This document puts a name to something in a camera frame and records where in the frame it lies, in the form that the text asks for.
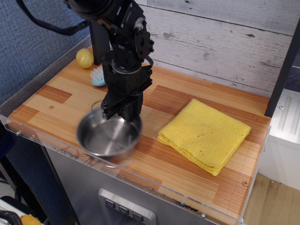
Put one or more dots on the folded yellow cloth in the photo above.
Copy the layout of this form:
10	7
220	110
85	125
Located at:
204	135

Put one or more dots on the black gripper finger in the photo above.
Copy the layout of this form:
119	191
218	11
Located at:
108	113
131	106

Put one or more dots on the yellow potato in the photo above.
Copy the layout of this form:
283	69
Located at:
84	58

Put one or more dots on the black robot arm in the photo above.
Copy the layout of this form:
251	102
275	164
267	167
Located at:
127	67

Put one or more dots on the black right vertical post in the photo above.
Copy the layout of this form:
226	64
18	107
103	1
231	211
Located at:
285	70

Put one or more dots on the stainless steel pot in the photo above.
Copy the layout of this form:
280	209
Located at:
113	140

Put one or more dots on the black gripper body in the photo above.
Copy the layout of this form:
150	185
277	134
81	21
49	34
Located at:
122	82

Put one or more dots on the stainless steel cabinet front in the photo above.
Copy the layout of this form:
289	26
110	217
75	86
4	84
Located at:
82	182

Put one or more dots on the black vertical post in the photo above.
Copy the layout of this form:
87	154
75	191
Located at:
285	70
99	40

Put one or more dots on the black left vertical post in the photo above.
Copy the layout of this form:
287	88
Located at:
99	40

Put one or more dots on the silver button control panel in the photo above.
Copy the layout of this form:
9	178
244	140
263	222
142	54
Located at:
126	207

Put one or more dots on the clear acrylic edge guard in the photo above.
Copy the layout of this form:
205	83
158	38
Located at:
215	216

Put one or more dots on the light blue scrub brush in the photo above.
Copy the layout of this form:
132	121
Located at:
97	77

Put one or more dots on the white appliance at right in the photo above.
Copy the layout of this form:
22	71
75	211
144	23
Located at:
280	160

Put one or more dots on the yellow object bottom left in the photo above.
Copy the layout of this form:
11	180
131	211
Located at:
29	220

